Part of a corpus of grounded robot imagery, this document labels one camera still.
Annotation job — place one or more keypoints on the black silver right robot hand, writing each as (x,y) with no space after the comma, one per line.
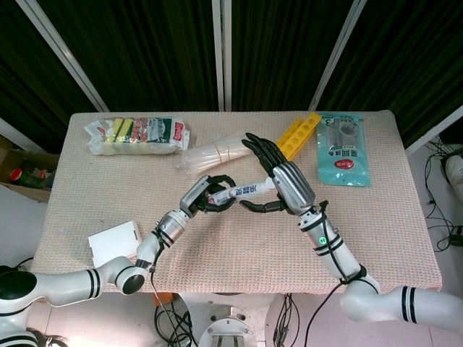
(293,180)

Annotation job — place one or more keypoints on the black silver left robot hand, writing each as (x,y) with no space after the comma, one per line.
(195,197)

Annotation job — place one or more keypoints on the white toothpaste tube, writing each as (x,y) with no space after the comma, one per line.
(247,189)

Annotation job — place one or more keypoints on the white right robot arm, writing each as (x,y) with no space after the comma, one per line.
(336,253)

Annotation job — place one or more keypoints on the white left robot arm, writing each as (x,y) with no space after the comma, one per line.
(72,283)

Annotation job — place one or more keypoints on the round robot base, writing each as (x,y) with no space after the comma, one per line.
(224,327)

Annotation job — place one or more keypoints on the yellow test tube rack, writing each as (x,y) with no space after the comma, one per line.
(298,135)

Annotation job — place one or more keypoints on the bundle of clear straws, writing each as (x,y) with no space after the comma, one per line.
(213,153)

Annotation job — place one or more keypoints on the teal cleaning cloth package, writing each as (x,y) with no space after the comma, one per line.
(343,155)

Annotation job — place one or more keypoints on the beige waffle tablecloth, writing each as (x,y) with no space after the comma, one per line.
(235,249)

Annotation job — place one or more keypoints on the packaged yellow sponges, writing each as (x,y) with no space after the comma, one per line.
(144,135)

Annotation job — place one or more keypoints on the white cardboard box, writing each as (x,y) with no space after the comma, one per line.
(110,242)

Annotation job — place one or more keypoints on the white shoe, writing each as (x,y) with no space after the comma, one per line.
(455,173)

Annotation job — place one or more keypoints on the brown cardboard box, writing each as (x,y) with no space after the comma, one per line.
(21,170)

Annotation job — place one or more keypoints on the white partition post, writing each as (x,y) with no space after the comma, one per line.
(68,54)
(434,130)
(221,54)
(334,58)

